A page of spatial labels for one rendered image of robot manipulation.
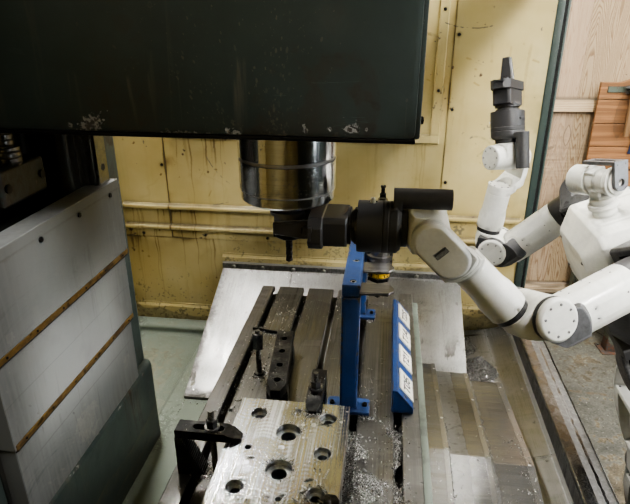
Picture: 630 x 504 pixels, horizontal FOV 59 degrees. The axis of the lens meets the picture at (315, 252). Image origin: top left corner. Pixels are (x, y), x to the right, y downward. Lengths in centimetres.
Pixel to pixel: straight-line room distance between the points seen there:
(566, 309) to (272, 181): 53
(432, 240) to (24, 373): 72
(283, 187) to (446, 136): 115
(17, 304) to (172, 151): 117
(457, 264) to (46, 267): 71
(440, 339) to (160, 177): 115
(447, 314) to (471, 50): 87
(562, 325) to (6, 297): 90
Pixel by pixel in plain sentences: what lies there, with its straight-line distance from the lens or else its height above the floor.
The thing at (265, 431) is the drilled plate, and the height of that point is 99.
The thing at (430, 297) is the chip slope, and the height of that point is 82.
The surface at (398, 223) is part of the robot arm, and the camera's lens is 91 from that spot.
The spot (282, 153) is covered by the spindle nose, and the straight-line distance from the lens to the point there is 85.
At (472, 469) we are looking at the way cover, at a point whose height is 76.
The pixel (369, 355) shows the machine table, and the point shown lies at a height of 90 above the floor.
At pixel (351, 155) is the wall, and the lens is 195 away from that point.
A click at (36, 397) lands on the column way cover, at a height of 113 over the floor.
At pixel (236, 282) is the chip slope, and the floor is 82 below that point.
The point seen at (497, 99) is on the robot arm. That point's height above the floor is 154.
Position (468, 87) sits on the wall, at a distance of 192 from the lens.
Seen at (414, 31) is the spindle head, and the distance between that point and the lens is 77.
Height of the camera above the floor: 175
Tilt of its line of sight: 23 degrees down
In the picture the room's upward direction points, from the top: straight up
